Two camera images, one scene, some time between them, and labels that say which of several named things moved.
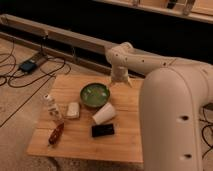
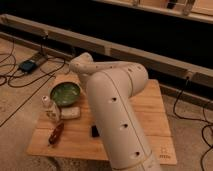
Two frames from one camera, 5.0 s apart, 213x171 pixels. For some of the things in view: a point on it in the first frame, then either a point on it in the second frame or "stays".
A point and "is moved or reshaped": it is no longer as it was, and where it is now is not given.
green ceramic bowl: x=94 y=95 is moved or reshaped
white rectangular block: x=73 y=110 stays
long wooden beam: x=57 y=35 stays
